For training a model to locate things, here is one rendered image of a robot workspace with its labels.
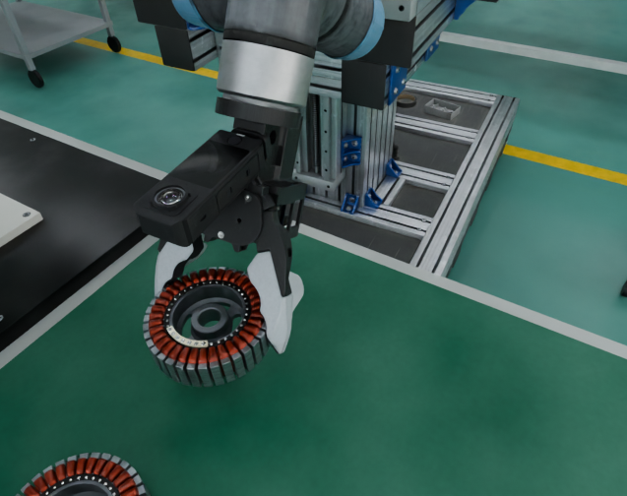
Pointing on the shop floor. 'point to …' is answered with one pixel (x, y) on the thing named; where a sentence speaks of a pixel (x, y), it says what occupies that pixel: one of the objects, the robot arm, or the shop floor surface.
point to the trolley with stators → (39, 31)
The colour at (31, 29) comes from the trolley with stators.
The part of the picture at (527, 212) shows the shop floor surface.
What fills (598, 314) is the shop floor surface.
